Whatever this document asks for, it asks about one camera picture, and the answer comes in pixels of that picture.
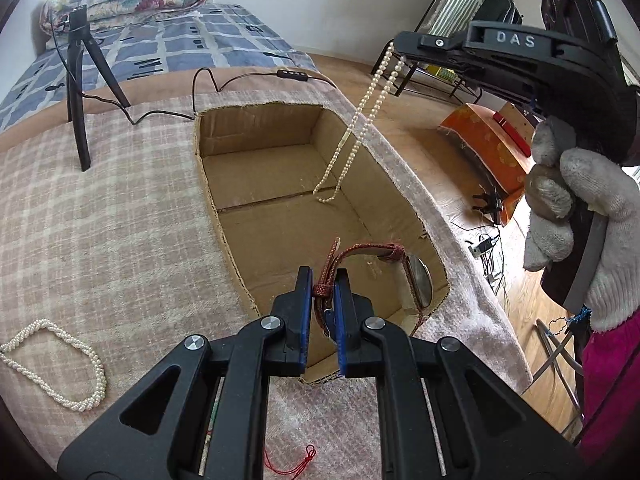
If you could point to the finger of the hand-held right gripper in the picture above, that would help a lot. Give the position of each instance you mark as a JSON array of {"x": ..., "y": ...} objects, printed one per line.
[
  {"x": 430, "y": 42},
  {"x": 460, "y": 67}
]

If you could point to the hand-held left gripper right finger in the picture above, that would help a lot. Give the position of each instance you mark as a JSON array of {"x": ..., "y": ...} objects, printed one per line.
[{"x": 340, "y": 330}]

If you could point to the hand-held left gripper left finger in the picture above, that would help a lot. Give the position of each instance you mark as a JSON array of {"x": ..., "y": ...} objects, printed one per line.
[{"x": 306, "y": 320}]

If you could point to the cardboard box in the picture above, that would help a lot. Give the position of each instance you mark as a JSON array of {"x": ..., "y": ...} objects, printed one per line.
[{"x": 270, "y": 175}]

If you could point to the person's right forearm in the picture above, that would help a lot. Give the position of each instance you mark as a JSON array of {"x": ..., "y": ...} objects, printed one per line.
[{"x": 615, "y": 385}]

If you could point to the person's right hand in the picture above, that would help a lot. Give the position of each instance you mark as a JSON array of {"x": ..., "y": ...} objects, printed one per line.
[{"x": 620, "y": 240}]

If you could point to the yellow crate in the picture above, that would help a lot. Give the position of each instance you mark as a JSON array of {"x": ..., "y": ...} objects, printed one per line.
[{"x": 442, "y": 74}]

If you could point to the dark hanging clothes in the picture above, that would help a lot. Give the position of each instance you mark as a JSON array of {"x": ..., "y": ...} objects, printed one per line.
[{"x": 500, "y": 5}]

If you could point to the orange cloth-covered table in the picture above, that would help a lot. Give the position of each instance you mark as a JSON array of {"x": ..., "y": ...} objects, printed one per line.
[{"x": 480, "y": 140}]

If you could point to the red box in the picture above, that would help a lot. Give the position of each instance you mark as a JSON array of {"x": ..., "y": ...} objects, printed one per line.
[{"x": 512, "y": 135}]

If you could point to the blue checked bed sheet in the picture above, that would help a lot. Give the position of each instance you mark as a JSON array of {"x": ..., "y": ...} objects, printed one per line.
[{"x": 200, "y": 35}]

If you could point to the brown mattress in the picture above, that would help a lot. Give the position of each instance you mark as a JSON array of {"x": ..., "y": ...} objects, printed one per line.
[{"x": 165, "y": 87}]

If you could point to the folded floral quilt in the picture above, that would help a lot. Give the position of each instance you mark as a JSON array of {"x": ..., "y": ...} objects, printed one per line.
[{"x": 125, "y": 12}]

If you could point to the black tripod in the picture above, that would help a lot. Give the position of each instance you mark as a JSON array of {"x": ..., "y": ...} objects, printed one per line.
[{"x": 75, "y": 110}]

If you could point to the metal chair frame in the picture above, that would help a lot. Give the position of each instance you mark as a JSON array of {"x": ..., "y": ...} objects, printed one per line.
[{"x": 550, "y": 360}]

